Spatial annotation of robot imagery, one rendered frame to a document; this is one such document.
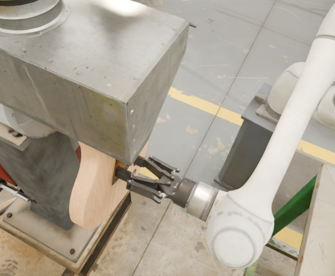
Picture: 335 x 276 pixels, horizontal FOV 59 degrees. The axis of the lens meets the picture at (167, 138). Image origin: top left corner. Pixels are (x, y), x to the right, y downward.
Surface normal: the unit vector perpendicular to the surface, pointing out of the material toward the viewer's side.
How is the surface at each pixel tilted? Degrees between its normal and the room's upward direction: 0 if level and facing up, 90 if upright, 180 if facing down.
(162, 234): 0
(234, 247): 46
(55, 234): 24
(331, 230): 0
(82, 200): 51
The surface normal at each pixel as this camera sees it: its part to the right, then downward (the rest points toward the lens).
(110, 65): 0.06, -0.56
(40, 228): -0.13, -0.22
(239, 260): -0.33, 0.06
